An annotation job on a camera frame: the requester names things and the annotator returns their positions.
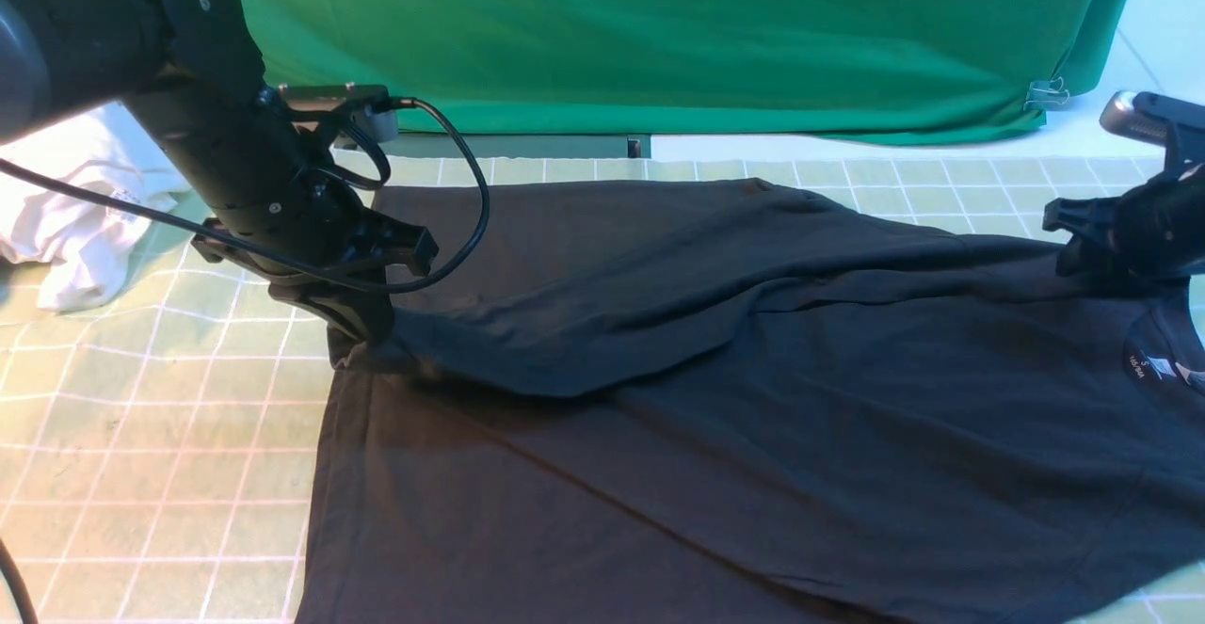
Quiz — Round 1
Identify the dark green metal bar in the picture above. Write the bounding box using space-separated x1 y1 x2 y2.
380 133 651 158

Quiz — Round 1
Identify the dark gray long-sleeve shirt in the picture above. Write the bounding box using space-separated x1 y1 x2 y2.
296 181 1204 623

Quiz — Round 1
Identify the silver binder clip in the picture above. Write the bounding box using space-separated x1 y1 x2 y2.
1021 76 1071 112

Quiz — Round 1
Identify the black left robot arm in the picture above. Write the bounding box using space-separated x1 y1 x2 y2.
2 0 437 343

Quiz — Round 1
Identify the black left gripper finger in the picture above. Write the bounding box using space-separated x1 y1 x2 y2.
282 279 394 343

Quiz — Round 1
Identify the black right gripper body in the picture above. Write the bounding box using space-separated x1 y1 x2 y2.
1042 182 1204 282

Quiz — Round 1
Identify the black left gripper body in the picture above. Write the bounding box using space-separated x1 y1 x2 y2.
192 200 440 294

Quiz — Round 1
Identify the white crumpled shirt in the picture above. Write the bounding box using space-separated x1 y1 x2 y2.
1 102 190 312

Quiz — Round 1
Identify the green backdrop cloth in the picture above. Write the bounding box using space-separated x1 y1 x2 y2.
242 0 1127 147

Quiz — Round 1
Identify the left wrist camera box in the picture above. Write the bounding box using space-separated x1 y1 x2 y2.
277 83 399 145

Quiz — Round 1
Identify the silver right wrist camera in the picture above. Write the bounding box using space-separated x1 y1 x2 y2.
1099 89 1204 147

